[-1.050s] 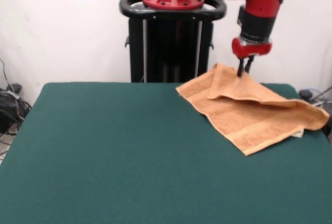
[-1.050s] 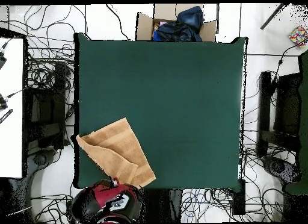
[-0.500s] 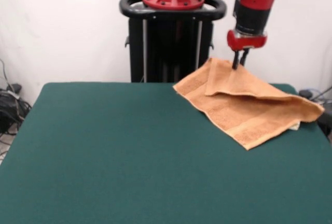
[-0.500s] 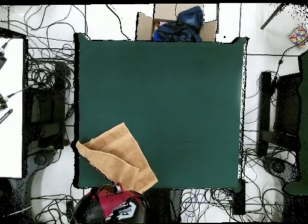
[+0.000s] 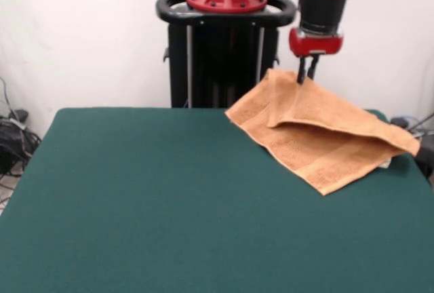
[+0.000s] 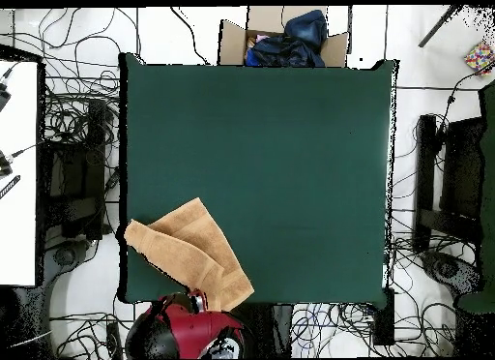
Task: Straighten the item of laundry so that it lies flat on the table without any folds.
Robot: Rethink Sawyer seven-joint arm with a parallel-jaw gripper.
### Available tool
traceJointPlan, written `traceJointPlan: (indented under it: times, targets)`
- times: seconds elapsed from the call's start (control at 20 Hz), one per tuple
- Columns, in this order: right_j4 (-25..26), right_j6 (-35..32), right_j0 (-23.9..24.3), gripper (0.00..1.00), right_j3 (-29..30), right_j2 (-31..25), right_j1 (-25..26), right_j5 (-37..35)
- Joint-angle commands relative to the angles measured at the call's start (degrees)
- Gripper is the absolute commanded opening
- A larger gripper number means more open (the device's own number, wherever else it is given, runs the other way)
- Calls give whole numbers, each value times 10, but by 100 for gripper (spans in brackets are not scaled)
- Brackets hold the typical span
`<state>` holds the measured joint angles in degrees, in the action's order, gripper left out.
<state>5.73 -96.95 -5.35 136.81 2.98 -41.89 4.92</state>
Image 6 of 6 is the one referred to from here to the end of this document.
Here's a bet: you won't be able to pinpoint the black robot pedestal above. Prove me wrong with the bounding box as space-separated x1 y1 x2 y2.
237 302 296 359

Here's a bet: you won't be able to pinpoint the dark blue clothing pile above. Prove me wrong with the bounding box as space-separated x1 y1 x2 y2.
244 9 329 68

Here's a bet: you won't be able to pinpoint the black equipment stand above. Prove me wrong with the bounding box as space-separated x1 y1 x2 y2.
38 98 113 245
413 113 488 253

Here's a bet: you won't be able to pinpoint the long black cable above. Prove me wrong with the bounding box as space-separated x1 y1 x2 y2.
169 6 211 66

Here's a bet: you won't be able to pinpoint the brown cardboard box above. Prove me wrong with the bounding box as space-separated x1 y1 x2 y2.
218 5 350 68

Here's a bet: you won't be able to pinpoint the green covered side table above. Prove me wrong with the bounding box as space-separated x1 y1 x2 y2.
457 80 495 315

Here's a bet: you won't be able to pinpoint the dark metal bar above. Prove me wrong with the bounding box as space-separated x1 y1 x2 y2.
417 5 463 48

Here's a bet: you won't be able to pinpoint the tangled coloured cables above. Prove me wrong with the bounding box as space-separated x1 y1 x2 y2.
289 301 457 359

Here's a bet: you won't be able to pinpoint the orange terry towel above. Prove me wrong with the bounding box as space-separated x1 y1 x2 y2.
123 196 255 314

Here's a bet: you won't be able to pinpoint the tangled black cables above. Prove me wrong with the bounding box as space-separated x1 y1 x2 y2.
0 7 142 152
392 61 495 268

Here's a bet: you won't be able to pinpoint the multicoloured patterned bundle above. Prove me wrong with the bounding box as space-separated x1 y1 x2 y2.
463 41 495 77

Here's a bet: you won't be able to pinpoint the dark green table cloth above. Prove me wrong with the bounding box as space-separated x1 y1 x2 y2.
118 51 399 311

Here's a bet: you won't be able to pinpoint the white desk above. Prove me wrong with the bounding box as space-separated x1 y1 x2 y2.
0 59 40 287

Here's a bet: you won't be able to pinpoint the black power strip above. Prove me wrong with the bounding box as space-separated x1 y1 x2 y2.
105 321 124 359

